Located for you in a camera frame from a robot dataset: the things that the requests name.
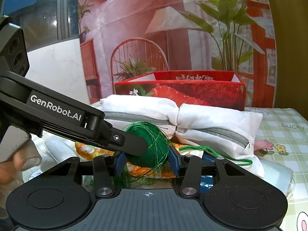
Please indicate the orange floral packet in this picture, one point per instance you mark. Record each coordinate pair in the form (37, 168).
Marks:
(91, 150)

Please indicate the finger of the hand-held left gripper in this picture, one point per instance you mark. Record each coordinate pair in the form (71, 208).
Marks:
(130, 144)

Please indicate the checked cartoon print tablecloth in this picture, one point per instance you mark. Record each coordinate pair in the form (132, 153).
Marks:
(284, 134)

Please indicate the window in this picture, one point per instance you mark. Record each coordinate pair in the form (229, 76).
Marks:
(43, 12)

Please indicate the white zippered cloth bag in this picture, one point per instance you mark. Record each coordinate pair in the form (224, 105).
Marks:
(216, 120)

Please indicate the person's left hand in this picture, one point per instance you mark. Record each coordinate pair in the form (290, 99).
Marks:
(26, 160)

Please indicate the green thread ball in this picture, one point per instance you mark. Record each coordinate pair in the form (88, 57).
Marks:
(154, 154)

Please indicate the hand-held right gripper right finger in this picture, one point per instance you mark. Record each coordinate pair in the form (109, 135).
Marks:
(174, 161)

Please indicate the printed room scene backdrop cloth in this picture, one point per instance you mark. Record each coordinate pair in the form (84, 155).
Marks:
(180, 28)

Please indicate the red cardboard box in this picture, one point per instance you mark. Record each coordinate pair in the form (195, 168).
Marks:
(204, 93)

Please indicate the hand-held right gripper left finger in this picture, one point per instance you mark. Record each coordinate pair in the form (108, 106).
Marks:
(120, 163)

